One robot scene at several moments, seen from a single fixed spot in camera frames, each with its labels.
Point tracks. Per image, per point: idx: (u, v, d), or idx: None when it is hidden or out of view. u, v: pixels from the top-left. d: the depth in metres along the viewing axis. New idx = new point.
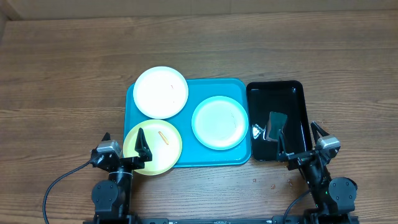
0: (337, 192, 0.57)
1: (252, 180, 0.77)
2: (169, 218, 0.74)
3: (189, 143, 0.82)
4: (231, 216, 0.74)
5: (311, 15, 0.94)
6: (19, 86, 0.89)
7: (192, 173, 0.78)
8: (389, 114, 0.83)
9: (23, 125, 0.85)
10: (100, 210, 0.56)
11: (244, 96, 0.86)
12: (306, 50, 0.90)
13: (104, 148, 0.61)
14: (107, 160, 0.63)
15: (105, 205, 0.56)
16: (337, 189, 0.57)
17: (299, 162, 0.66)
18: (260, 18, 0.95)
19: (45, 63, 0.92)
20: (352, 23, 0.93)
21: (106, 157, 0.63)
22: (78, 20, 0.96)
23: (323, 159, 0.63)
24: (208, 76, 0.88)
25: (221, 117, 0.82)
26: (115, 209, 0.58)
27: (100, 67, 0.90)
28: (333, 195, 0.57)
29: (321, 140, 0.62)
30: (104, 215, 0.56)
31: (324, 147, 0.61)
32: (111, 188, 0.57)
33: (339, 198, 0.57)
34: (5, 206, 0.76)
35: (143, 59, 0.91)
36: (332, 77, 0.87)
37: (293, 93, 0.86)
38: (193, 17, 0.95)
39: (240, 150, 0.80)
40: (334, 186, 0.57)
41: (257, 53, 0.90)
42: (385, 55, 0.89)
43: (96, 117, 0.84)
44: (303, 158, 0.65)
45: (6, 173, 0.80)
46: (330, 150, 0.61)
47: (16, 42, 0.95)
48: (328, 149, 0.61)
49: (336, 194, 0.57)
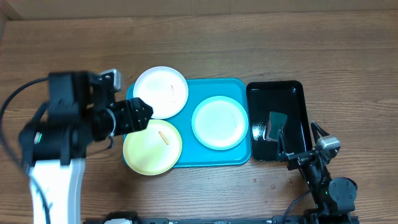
0: (337, 192, 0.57)
1: (252, 180, 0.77)
2: (169, 218, 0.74)
3: (189, 143, 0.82)
4: (231, 216, 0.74)
5: (311, 15, 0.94)
6: (19, 86, 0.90)
7: (192, 173, 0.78)
8: (389, 114, 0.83)
9: (23, 125, 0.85)
10: (55, 76, 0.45)
11: (244, 96, 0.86)
12: (306, 50, 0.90)
13: (106, 72, 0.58)
14: (102, 85, 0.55)
15: (56, 87, 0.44)
16: (337, 189, 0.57)
17: (300, 162, 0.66)
18: (260, 18, 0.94)
19: (45, 63, 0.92)
20: (352, 23, 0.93)
21: (104, 78, 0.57)
22: (78, 20, 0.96)
23: (323, 159, 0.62)
24: (208, 76, 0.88)
25: (221, 117, 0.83)
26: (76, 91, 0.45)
27: (100, 67, 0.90)
28: (333, 195, 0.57)
29: (321, 140, 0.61)
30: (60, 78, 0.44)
31: (324, 147, 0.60)
32: (63, 75, 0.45)
33: (339, 198, 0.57)
34: (5, 206, 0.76)
35: (143, 59, 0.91)
36: (332, 77, 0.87)
37: (293, 92, 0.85)
38: (193, 17, 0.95)
39: (240, 150, 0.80)
40: (334, 186, 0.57)
41: (257, 53, 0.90)
42: (385, 55, 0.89)
43: None
44: (303, 158, 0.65)
45: (5, 173, 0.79)
46: (329, 150, 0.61)
47: (15, 42, 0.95)
48: (328, 149, 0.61)
49: (336, 194, 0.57)
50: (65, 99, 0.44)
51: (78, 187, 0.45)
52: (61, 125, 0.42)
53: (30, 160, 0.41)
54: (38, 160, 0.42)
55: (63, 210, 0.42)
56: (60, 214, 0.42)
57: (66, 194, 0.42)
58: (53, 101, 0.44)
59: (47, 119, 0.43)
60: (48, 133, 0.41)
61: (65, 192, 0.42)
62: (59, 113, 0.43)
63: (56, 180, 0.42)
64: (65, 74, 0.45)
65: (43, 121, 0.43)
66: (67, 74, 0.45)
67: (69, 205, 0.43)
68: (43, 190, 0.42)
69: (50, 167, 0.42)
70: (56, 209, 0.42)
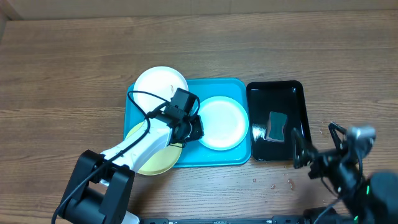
0: (387, 188, 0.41)
1: (252, 180, 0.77)
2: (169, 218, 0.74)
3: (189, 143, 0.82)
4: (231, 216, 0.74)
5: (310, 16, 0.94)
6: (19, 85, 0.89)
7: (192, 173, 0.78)
8: (389, 114, 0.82)
9: (23, 124, 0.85)
10: (181, 90, 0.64)
11: (244, 96, 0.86)
12: (306, 49, 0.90)
13: None
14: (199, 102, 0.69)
15: (178, 97, 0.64)
16: (384, 183, 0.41)
17: (326, 161, 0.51)
18: (260, 18, 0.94)
19: (45, 63, 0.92)
20: (352, 23, 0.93)
21: None
22: (78, 20, 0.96)
23: (360, 152, 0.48)
24: (208, 76, 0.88)
25: (222, 117, 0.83)
26: (188, 105, 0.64)
27: (100, 66, 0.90)
28: (381, 190, 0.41)
29: (352, 129, 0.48)
30: (183, 93, 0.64)
31: (357, 136, 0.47)
32: (185, 92, 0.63)
33: (388, 194, 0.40)
34: (5, 206, 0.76)
35: (143, 59, 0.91)
36: (332, 77, 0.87)
37: (293, 93, 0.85)
38: (193, 17, 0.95)
39: (240, 151, 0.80)
40: (379, 180, 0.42)
41: (257, 53, 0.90)
42: (385, 54, 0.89)
43: (96, 117, 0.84)
44: (331, 157, 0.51)
45: (5, 173, 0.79)
46: (365, 140, 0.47)
47: (15, 41, 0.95)
48: (364, 137, 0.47)
49: (383, 189, 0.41)
50: (180, 106, 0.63)
51: (160, 144, 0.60)
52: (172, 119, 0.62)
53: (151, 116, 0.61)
54: (154, 118, 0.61)
55: (153, 135, 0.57)
56: (149, 139, 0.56)
57: (160, 134, 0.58)
58: (171, 104, 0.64)
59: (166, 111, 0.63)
60: (164, 117, 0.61)
61: (160, 133, 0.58)
62: (173, 114, 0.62)
63: (160, 126, 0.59)
64: (188, 92, 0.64)
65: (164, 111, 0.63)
66: (188, 93, 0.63)
67: (155, 142, 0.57)
68: (150, 124, 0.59)
69: (157, 124, 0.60)
70: (150, 135, 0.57)
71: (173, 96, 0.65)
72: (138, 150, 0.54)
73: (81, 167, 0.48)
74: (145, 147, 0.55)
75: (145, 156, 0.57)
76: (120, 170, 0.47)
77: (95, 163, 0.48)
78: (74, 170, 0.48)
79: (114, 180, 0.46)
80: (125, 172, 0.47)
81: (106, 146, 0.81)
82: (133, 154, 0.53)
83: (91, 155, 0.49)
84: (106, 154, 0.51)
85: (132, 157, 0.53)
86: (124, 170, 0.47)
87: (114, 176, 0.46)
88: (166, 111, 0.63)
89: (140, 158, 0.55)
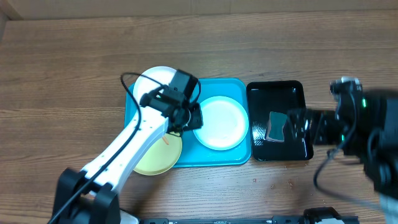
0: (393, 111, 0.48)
1: (252, 180, 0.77)
2: (169, 218, 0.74)
3: (188, 143, 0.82)
4: (231, 216, 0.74)
5: (310, 15, 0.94)
6: (19, 85, 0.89)
7: (192, 173, 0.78)
8: None
9: (22, 124, 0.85)
10: (181, 72, 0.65)
11: (244, 96, 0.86)
12: (306, 49, 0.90)
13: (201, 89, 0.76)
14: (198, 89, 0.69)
15: (178, 79, 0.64)
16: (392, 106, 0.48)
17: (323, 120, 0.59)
18: (260, 18, 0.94)
19: (45, 63, 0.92)
20: (352, 23, 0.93)
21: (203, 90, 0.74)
22: (78, 20, 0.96)
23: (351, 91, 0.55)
24: (208, 76, 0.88)
25: (221, 117, 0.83)
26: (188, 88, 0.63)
27: (100, 66, 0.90)
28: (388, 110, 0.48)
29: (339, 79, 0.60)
30: (184, 76, 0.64)
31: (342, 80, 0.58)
32: (186, 75, 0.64)
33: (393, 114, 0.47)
34: (5, 206, 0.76)
35: (143, 59, 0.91)
36: (332, 77, 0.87)
37: (293, 93, 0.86)
38: (193, 17, 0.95)
39: (240, 150, 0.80)
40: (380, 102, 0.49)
41: (257, 53, 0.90)
42: (385, 54, 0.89)
43: (96, 117, 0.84)
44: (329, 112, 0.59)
45: (6, 173, 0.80)
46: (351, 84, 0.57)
47: (15, 41, 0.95)
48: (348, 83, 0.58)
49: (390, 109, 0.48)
50: (180, 89, 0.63)
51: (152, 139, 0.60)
52: (171, 101, 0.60)
53: (144, 104, 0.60)
54: (150, 102, 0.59)
55: (144, 132, 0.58)
56: (139, 139, 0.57)
57: (153, 129, 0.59)
58: (171, 87, 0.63)
59: (164, 94, 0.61)
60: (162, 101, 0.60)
61: (153, 128, 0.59)
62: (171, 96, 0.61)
63: (153, 118, 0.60)
64: (189, 75, 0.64)
65: (162, 93, 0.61)
66: (188, 74, 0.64)
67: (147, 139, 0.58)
68: (142, 117, 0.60)
69: (153, 113, 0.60)
70: (141, 134, 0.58)
71: (173, 79, 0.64)
72: (126, 156, 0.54)
73: (63, 188, 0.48)
74: (131, 155, 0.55)
75: (135, 158, 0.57)
76: (102, 191, 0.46)
77: (76, 183, 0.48)
78: (57, 191, 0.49)
79: (96, 203, 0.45)
80: (106, 192, 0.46)
81: (106, 146, 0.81)
82: (118, 164, 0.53)
83: (71, 175, 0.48)
84: (87, 171, 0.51)
85: (119, 166, 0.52)
86: (105, 191, 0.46)
87: (96, 198, 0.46)
88: (163, 93, 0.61)
89: (128, 167, 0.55)
